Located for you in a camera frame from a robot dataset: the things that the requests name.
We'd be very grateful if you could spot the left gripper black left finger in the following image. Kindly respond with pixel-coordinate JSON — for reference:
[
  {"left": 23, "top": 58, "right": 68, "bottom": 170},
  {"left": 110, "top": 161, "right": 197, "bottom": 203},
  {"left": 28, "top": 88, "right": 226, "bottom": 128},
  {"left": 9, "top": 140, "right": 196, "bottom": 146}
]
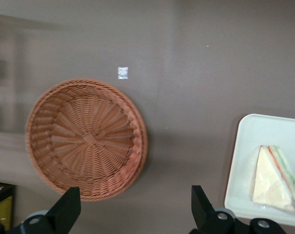
[{"left": 5, "top": 186, "right": 82, "bottom": 234}]

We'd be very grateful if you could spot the round brown wicker basket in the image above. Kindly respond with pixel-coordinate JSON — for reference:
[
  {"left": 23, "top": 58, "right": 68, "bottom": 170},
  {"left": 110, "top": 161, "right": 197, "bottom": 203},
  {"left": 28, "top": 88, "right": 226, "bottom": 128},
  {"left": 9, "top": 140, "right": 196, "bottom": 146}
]
[{"left": 24, "top": 78, "right": 148, "bottom": 202}]

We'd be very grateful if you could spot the brown table cover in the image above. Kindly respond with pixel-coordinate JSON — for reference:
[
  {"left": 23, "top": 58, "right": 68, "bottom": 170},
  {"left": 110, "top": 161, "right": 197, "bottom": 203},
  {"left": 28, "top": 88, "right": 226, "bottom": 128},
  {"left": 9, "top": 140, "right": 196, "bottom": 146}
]
[{"left": 0, "top": 0, "right": 295, "bottom": 234}]

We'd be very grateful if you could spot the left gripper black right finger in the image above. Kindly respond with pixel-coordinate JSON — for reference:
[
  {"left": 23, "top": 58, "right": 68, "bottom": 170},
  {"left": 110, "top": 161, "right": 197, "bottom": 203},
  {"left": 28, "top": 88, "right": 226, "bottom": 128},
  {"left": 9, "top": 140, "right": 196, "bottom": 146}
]
[{"left": 189, "top": 185, "right": 237, "bottom": 234}]

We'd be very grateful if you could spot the black yellow display appliance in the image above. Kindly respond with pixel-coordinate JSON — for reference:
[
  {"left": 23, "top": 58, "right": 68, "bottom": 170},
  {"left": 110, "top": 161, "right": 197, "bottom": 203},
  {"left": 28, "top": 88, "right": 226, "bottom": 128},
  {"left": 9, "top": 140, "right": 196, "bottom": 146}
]
[{"left": 0, "top": 180, "right": 17, "bottom": 232}]

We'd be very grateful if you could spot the beige plastic tray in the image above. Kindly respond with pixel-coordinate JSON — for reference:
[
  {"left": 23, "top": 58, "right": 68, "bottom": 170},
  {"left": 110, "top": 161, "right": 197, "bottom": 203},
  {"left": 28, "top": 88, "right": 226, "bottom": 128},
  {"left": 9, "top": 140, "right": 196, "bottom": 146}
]
[{"left": 224, "top": 113, "right": 295, "bottom": 229}]

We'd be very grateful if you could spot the triangle sandwich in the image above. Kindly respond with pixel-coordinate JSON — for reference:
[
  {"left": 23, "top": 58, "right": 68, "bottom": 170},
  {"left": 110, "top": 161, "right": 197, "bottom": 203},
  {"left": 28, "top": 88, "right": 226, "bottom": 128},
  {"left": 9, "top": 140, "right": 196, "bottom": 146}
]
[{"left": 252, "top": 145, "right": 295, "bottom": 215}]

